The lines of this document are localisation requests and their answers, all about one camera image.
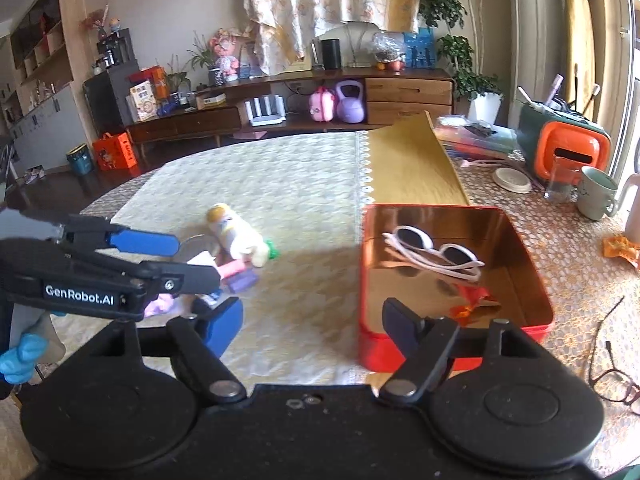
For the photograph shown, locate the pink tube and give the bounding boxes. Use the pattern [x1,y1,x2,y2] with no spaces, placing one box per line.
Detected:
[217,257,251,281]

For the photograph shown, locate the potted tree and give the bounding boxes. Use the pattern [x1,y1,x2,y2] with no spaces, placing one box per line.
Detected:
[419,0,507,127]

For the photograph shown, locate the black speaker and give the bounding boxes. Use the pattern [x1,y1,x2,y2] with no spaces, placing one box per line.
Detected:
[320,38,342,70]

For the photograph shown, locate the red tin box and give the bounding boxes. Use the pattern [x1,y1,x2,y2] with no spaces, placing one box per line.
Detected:
[357,204,555,373]

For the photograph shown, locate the printed cardboard box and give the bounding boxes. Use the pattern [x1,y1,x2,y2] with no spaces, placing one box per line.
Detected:
[129,82,157,122]

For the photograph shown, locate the white round lid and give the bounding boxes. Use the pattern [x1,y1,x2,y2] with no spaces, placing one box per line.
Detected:
[492,167,532,195]

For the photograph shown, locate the white sunglasses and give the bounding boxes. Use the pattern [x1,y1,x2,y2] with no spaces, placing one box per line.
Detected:
[382,226,486,282]

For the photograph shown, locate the orange gift bag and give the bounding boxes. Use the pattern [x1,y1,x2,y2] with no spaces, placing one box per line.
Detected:
[92,132,138,171]

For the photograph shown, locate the white radish toy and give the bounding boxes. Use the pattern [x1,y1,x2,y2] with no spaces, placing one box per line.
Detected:
[250,240,279,267]

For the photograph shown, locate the lilac plastic toy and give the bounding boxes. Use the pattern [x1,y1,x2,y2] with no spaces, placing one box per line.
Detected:
[145,295,176,317]

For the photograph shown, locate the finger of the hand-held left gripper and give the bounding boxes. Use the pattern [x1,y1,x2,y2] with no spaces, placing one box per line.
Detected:
[47,212,181,257]
[117,259,222,296]

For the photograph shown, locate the dark-framed eyeglasses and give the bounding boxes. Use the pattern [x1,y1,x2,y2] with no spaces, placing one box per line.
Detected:
[587,367,640,407]

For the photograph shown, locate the wooden wall shelf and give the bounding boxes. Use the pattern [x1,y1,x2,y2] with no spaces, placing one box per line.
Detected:
[7,0,87,153]

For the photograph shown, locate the pale green mug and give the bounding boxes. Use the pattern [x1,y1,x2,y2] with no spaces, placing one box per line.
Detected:
[576,166,620,221]

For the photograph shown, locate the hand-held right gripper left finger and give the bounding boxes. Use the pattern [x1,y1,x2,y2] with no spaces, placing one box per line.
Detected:
[95,297,247,403]

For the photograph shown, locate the floral curtain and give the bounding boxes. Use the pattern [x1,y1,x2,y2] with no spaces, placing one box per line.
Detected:
[243,0,436,77]

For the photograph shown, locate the black cabinet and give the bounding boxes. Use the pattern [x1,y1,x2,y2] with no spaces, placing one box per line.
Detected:
[82,60,142,130]

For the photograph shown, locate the white plastic bottle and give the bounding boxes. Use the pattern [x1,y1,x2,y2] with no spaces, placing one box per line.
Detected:
[206,203,266,261]

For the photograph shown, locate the teal bucket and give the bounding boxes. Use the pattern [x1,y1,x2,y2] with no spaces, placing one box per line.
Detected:
[66,144,95,176]

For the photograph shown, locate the yellow wood-grain table mat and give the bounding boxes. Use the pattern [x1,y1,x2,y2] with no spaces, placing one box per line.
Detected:
[366,110,471,207]

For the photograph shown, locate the beige lace tablecloth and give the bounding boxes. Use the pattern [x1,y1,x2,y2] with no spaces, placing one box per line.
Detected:
[445,157,640,461]

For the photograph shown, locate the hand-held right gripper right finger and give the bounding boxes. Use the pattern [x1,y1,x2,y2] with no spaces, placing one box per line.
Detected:
[377,297,543,406]

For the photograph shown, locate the green and orange case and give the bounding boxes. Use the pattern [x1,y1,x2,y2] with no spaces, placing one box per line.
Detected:
[515,100,612,187]

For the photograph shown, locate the orange box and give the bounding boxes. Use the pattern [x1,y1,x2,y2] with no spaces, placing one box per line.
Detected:
[132,66,169,101]

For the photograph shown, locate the purple kettlebell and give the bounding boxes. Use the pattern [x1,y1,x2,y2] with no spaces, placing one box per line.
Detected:
[336,80,367,124]

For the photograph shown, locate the red candy wrapper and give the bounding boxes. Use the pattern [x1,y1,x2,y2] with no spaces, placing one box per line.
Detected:
[450,285,503,328]

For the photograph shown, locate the stack of books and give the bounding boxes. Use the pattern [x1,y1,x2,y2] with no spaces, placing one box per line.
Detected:
[434,115,519,162]

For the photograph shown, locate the person's left hand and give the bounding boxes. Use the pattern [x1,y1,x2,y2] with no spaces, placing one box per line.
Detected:
[0,332,49,387]

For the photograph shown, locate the small potted plant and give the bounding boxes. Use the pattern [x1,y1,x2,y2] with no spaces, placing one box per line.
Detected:
[186,35,226,87]

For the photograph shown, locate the round metal lid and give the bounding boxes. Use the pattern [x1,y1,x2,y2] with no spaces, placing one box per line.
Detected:
[172,234,221,266]

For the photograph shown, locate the clear plastic bag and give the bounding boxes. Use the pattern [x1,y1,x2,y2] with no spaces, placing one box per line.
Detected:
[372,31,406,72]

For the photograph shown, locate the pink doll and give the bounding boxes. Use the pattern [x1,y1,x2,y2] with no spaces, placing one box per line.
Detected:
[210,28,241,82]

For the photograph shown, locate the drinking glass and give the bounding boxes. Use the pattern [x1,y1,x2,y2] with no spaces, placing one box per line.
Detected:
[544,155,577,204]

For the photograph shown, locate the blue picture box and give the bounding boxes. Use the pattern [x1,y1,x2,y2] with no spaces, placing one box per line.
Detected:
[402,27,436,68]

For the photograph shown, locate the yellow curtain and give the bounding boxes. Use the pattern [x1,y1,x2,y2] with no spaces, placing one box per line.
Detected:
[560,0,632,111]

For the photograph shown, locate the black coffee machine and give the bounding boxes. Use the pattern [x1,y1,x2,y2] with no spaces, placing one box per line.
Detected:
[96,29,137,69]

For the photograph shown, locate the wooden sideboard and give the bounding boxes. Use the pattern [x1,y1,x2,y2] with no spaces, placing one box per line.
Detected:
[125,67,456,147]

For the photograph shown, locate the white router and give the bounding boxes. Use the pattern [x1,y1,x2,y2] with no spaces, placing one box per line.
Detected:
[244,96,287,127]

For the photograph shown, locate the pink toy suitcase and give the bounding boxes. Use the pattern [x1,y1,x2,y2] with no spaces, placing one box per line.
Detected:
[309,86,336,122]

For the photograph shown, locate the orange wrapper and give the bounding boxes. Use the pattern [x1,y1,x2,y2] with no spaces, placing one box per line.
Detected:
[602,234,640,269]

